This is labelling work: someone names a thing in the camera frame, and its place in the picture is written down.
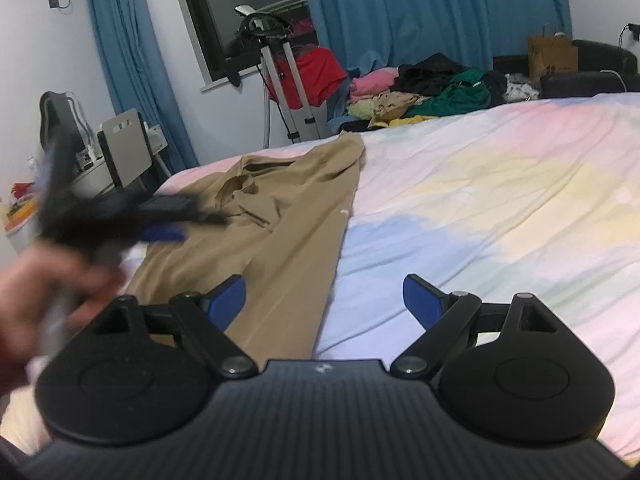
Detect black sofa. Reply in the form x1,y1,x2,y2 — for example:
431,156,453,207
492,39,640,101

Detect wide blue curtain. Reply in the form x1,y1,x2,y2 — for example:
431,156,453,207
297,0,574,77

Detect yellow-green garment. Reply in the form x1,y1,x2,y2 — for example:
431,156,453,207
347,99,381,121

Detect brown paper bag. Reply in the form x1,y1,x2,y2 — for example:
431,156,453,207
527,32,579,86

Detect white charging cable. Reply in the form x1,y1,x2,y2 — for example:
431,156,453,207
599,70,629,94

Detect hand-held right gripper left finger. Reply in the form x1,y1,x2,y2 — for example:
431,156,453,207
89,274,259,379

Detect red garment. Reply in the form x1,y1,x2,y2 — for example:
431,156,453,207
264,49,349,109

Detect white wall box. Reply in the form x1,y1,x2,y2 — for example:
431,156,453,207
144,122,169,154

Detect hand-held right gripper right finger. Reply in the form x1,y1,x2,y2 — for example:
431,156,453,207
389,273,559,379

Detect wavy vanity mirror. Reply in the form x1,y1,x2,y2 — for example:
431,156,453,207
39,90,94,162

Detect black garment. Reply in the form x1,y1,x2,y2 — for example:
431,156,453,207
397,52,469,96

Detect person's left hand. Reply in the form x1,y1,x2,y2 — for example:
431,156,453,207
0,247,127,362

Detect narrow blue curtain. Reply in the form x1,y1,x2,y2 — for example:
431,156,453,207
82,0,201,177

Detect bed with pastel sheet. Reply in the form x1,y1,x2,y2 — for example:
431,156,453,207
0,91,640,472

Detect dark framed window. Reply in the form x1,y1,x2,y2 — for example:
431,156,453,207
169,0,322,92

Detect beige crumpled garment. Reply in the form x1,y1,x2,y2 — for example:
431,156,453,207
367,90,431,126

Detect white vanity desk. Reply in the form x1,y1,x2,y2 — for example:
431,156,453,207
0,154,122,252

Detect green garment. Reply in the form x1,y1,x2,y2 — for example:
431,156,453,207
404,68,494,119

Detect tan button shirt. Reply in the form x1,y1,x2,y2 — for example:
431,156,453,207
122,132,367,362

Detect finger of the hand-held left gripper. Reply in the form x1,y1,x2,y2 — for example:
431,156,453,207
139,194,229,227
134,225,189,245

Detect grey steamer hose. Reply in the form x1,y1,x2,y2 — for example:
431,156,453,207
261,74,274,149

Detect light blue garment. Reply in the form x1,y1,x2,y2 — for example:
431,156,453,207
327,104,372,136

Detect white and black chair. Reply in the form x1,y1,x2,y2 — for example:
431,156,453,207
97,108,174,197

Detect pink garment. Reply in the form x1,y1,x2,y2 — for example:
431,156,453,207
348,67,399,104

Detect garment steamer stand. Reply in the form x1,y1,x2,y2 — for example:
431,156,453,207
234,4,324,144

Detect yellow garment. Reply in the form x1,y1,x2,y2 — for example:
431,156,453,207
382,115,436,129

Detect white printed garment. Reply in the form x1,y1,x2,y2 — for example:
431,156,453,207
504,74,541,101

